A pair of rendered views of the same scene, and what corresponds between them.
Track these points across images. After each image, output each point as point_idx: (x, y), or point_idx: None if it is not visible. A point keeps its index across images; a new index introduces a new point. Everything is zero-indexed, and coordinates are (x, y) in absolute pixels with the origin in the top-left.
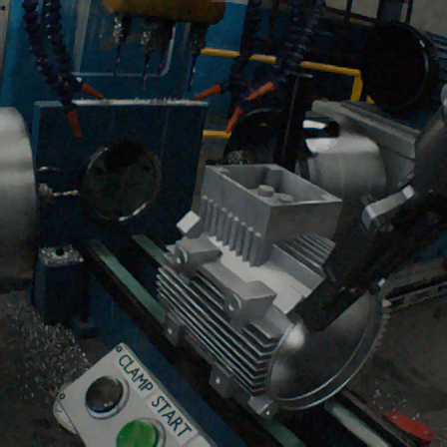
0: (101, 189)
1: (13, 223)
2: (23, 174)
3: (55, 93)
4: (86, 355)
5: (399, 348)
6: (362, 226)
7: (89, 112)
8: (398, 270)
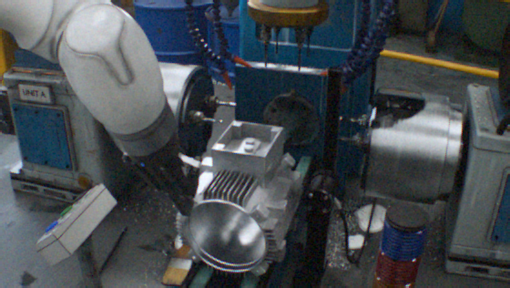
0: (277, 121)
1: None
2: (171, 106)
3: (270, 55)
4: None
5: None
6: None
7: (265, 72)
8: (192, 194)
